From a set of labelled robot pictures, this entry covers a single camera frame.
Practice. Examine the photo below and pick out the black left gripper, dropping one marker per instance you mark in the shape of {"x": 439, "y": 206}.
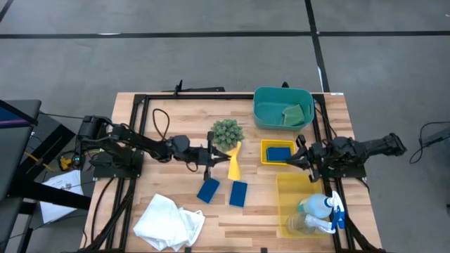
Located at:
{"x": 198, "y": 156}

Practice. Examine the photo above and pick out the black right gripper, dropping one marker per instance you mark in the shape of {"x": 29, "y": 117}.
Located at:
{"x": 325, "y": 154}

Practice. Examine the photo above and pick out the yellow cloth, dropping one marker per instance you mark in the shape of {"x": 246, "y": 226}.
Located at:
{"x": 234, "y": 168}

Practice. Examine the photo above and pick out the blue sponge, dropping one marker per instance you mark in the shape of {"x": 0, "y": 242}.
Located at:
{"x": 238, "y": 194}
{"x": 277, "y": 154}
{"x": 208, "y": 190}

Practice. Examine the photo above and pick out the small yellow slotted basket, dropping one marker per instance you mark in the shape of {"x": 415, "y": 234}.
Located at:
{"x": 281, "y": 143}

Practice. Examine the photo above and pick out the green cloth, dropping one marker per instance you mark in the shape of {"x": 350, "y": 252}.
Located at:
{"x": 294, "y": 116}

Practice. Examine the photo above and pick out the teal liquid spray bottle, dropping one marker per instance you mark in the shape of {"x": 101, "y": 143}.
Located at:
{"x": 316, "y": 205}

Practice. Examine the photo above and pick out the white cylindrical bottle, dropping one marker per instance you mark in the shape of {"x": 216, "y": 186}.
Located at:
{"x": 321, "y": 225}

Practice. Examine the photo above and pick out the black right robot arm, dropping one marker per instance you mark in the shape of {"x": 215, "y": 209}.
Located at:
{"x": 379, "y": 145}

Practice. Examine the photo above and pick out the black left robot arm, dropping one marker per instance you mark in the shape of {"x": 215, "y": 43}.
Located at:
{"x": 140, "y": 142}

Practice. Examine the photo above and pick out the green artificial potted plant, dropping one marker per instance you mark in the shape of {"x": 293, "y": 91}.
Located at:
{"x": 228, "y": 131}

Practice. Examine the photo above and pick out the translucent yellow bin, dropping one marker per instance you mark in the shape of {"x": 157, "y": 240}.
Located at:
{"x": 288, "y": 189}

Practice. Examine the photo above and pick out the teal plastic bin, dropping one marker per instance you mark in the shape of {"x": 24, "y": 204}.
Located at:
{"x": 267, "y": 105}

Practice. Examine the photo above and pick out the white cloth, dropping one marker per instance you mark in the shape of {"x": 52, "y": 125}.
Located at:
{"x": 165, "y": 221}

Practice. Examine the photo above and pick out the white paper sheets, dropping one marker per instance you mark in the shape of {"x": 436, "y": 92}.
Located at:
{"x": 65, "y": 181}

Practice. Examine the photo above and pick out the black workstation stand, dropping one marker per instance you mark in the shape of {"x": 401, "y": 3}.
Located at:
{"x": 14, "y": 158}

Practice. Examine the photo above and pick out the black metal rig frame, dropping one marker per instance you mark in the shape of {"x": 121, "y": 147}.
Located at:
{"x": 197, "y": 96}

